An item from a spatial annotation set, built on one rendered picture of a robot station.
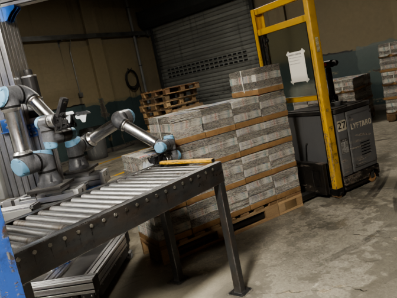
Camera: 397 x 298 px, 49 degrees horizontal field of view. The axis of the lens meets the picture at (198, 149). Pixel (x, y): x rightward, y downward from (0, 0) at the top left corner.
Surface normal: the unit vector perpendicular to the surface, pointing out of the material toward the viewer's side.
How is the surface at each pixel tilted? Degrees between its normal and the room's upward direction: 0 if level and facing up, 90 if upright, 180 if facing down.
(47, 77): 90
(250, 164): 90
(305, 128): 90
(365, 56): 90
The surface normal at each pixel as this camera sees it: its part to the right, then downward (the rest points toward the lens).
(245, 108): 0.52, 0.03
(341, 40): -0.62, 0.24
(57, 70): 0.76, -0.06
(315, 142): -0.83, 0.25
